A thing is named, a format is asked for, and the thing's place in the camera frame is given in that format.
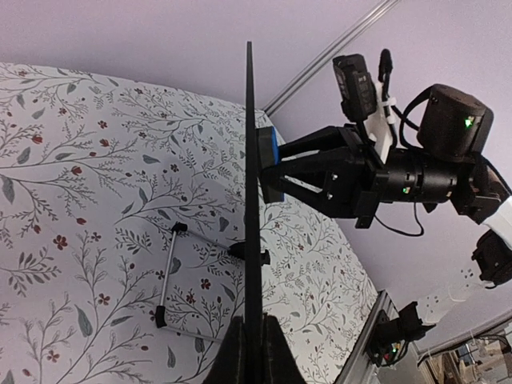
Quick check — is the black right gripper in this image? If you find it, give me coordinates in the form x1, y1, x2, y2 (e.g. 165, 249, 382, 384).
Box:
259, 123, 481, 231

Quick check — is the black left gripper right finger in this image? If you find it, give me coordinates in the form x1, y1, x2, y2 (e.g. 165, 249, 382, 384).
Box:
262, 314, 306, 384

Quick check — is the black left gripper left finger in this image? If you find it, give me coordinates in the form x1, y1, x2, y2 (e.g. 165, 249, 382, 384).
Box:
202, 316, 245, 384

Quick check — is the white whiteboard black frame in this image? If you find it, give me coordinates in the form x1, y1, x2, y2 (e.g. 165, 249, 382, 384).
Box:
244, 42, 263, 383

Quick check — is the blue whiteboard eraser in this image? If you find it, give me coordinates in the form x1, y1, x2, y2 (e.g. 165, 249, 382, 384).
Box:
256, 126, 284, 204

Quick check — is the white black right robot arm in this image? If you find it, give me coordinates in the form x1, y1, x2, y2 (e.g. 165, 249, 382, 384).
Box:
256, 84, 511, 288

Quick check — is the black whiteboard stand foot left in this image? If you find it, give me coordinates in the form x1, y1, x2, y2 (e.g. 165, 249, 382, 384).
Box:
260, 250, 270, 266

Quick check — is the floral patterned table mat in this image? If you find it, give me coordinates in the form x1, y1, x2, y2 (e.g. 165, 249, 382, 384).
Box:
0, 62, 380, 384

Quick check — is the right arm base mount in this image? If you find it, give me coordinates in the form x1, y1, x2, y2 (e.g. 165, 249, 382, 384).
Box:
366, 302, 436, 367

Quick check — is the metal wire whiteboard stand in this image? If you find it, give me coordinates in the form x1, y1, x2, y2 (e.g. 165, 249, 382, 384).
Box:
154, 222, 246, 344

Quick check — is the right aluminium corner post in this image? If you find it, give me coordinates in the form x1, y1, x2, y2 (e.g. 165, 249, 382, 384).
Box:
263, 0, 400, 117

